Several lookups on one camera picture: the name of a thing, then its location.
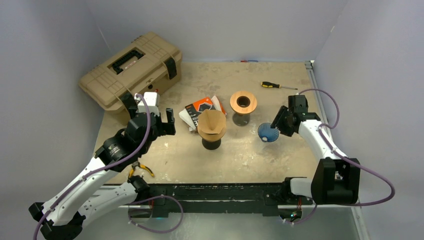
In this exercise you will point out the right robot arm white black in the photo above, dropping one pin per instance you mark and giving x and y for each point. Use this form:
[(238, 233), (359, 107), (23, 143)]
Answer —
[(337, 177)]

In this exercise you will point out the brown paper coffee filter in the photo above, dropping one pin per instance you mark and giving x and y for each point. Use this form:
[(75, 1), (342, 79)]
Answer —
[(211, 122)]

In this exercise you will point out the red blue pen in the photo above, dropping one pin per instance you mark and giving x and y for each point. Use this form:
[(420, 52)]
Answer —
[(244, 61)]

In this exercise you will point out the tan plastic toolbox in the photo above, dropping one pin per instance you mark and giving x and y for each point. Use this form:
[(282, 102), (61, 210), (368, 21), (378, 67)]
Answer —
[(148, 64)]

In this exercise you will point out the yellow black screwdriver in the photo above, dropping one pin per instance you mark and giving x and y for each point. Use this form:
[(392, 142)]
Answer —
[(267, 84)]

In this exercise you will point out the wooden dripper stand black base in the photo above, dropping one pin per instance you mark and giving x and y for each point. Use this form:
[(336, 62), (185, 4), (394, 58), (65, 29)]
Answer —
[(211, 138)]

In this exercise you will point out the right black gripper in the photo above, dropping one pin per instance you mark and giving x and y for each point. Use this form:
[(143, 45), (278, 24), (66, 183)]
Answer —
[(278, 122)]

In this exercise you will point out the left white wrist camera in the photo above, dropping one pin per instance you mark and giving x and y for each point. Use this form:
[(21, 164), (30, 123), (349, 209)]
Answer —
[(149, 100)]

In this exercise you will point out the stack of paper filters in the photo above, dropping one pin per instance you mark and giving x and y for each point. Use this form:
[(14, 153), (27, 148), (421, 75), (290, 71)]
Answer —
[(185, 116)]

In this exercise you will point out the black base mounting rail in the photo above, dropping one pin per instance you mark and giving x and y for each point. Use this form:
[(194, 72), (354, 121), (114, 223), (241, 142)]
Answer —
[(268, 199)]

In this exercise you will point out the glass carafe with collar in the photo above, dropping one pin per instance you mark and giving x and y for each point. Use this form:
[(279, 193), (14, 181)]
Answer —
[(241, 119)]

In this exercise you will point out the wooden ring dripper holder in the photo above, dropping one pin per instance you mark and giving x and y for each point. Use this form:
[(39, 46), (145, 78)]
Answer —
[(243, 102)]

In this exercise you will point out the coffee paper filter box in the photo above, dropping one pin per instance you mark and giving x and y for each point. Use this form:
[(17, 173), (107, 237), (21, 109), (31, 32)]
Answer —
[(207, 103)]

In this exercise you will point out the yellow handled pliers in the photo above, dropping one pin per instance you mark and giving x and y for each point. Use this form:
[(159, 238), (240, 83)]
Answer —
[(142, 169)]

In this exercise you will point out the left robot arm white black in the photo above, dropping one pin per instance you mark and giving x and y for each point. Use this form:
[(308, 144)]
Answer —
[(64, 216)]

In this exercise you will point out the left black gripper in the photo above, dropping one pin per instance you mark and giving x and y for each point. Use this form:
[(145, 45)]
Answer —
[(168, 127)]

